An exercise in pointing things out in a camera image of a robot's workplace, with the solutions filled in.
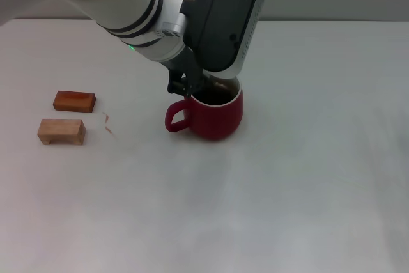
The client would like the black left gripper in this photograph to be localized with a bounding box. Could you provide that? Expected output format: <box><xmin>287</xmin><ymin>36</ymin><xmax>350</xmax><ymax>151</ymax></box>
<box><xmin>162</xmin><ymin>47</ymin><xmax>208</xmax><ymax>98</ymax></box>

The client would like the red ceramic mug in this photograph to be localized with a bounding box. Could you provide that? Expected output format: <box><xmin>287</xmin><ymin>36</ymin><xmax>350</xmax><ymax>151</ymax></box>
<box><xmin>164</xmin><ymin>76</ymin><xmax>244</xmax><ymax>141</ymax></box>

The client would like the reddish brown wooden block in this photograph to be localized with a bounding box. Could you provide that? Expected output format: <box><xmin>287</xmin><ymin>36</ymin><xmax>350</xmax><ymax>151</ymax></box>
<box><xmin>52</xmin><ymin>90</ymin><xmax>97</xmax><ymax>114</ymax></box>

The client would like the light wooden block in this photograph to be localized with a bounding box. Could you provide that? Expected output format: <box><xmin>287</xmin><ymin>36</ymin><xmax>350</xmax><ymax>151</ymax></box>
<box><xmin>37</xmin><ymin>119</ymin><xmax>86</xmax><ymax>146</ymax></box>

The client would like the dark grey wrist camera box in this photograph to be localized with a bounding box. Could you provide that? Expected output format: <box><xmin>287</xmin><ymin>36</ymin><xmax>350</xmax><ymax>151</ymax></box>
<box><xmin>181</xmin><ymin>0</ymin><xmax>269</xmax><ymax>81</ymax></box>

